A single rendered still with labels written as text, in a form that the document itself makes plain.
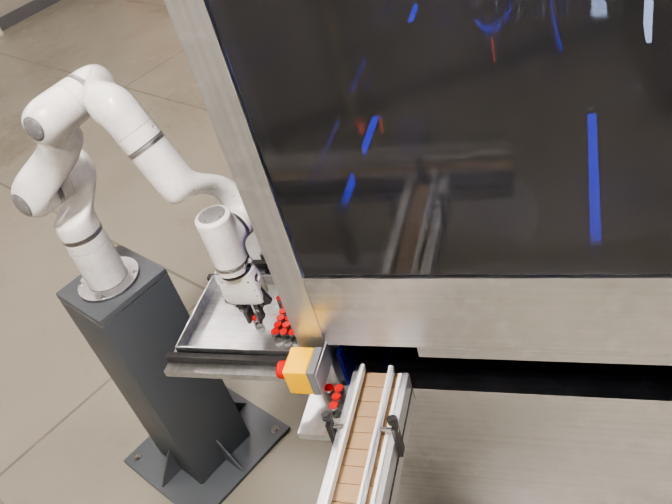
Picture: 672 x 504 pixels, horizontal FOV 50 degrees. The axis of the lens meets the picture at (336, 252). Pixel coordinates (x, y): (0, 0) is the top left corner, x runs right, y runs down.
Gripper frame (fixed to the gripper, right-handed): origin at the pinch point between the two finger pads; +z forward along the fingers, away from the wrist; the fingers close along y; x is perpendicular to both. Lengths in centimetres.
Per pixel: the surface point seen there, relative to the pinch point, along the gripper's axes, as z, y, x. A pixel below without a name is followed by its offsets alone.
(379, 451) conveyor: 1, -39, 35
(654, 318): -17, -89, 16
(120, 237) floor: 94, 159, -142
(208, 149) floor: 94, 139, -224
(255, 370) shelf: 6.0, -2.7, 12.7
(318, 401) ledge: 6.0, -20.8, 20.6
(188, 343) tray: 5.7, 18.5, 5.2
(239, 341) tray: 5.7, 4.6, 4.1
